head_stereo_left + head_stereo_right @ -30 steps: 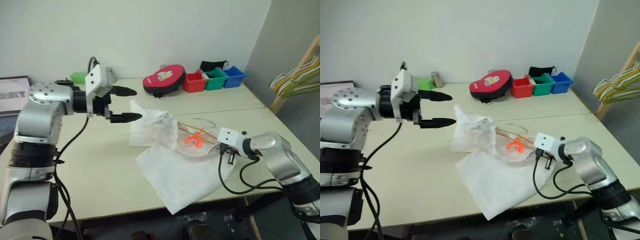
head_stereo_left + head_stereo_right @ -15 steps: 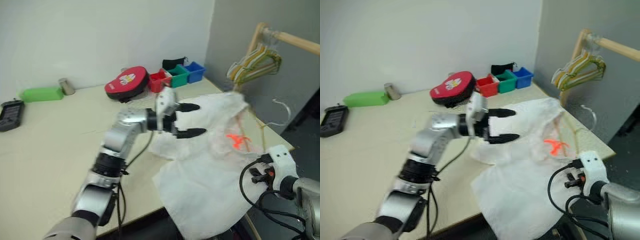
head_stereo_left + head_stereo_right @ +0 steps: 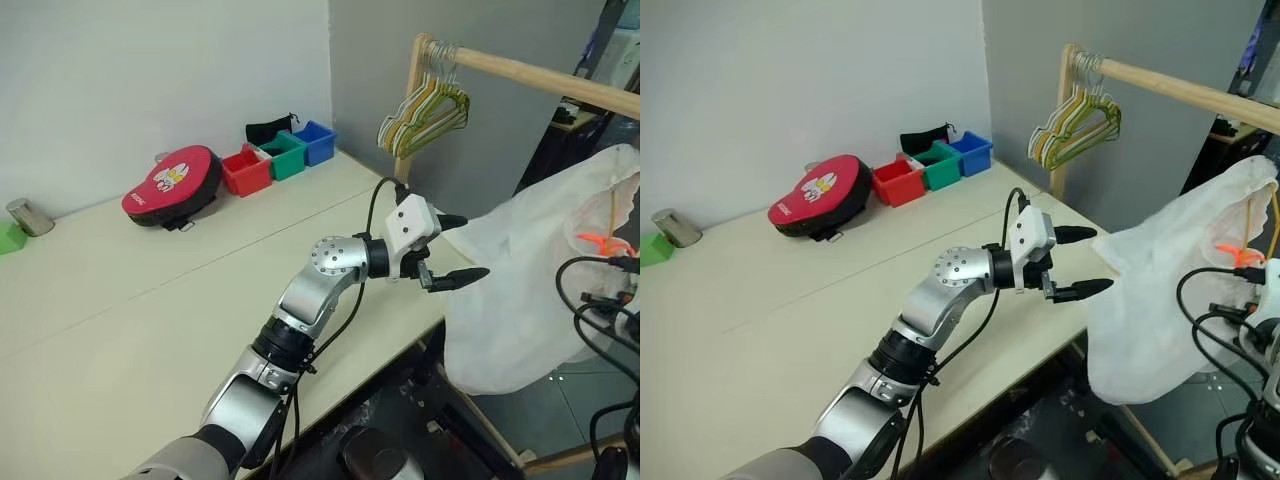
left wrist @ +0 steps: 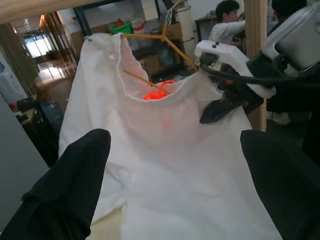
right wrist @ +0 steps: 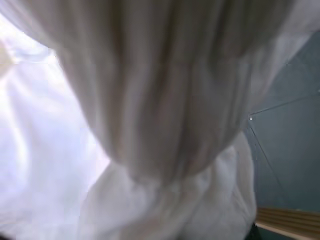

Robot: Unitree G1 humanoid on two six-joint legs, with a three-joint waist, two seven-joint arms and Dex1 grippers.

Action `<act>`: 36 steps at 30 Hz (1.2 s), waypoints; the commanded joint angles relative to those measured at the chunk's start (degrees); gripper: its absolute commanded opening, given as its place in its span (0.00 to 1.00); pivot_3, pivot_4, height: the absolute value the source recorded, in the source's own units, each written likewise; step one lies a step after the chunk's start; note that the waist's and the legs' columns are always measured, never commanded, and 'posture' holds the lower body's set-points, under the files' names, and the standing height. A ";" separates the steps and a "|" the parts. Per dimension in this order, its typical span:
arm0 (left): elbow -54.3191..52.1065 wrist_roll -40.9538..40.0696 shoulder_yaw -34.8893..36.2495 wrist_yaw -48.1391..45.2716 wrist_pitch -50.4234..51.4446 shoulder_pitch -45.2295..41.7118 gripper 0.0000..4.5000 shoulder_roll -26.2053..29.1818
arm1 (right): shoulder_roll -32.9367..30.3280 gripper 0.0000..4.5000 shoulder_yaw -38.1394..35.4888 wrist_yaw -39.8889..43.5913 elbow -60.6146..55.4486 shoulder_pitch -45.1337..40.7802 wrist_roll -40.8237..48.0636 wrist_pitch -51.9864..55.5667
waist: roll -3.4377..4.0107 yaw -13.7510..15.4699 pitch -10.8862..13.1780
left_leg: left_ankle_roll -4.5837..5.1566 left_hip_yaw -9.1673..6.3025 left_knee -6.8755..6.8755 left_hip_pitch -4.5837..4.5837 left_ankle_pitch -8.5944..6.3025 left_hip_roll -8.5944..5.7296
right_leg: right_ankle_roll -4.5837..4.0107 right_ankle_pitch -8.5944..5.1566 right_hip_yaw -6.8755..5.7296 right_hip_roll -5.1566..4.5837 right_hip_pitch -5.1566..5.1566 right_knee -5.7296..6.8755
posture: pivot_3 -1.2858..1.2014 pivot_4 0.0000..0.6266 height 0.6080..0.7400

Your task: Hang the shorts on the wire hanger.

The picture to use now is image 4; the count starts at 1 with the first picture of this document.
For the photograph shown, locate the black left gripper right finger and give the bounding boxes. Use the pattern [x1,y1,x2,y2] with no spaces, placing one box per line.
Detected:
[239,129,320,240]

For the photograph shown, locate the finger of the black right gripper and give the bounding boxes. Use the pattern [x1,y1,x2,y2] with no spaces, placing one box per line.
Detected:
[199,97,244,125]

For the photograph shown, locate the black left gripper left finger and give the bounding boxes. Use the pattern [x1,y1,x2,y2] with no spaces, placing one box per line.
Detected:
[0,128,112,240]

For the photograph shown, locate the white garment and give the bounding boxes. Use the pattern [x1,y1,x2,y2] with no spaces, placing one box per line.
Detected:
[57,32,284,240]

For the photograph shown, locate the yellow clothes hanger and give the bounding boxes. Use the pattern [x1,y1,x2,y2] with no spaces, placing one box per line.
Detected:
[120,24,201,95]

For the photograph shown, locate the person in white shirt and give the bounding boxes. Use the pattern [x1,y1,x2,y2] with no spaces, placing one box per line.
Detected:
[208,0,247,49]

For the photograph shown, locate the blue water jug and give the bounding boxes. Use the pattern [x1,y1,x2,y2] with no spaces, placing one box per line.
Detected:
[39,97,65,137]

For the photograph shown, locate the cream cylindrical tank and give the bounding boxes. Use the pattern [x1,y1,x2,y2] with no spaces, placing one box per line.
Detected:
[174,6,196,43]

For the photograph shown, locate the black case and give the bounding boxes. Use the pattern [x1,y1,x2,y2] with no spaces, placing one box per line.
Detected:
[15,96,39,113]

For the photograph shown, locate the white water dispenser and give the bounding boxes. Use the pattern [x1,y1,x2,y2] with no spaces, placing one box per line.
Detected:
[0,59,29,106]

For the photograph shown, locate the green plastic bin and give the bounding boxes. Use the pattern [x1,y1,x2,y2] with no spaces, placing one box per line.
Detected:
[109,22,135,35]

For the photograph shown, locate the wooden rack crossbar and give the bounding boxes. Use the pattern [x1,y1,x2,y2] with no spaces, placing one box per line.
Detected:
[0,0,181,25]

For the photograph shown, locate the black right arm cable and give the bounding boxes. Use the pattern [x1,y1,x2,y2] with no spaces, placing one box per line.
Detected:
[199,53,320,85]

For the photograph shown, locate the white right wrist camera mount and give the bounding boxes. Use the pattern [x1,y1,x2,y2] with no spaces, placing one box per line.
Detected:
[193,39,277,98]

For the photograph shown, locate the orange drawstring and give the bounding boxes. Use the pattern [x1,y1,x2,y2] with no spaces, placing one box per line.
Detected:
[142,79,177,101]

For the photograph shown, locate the wooden rack post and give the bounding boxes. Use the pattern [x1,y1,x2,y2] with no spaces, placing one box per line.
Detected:
[243,0,268,133]

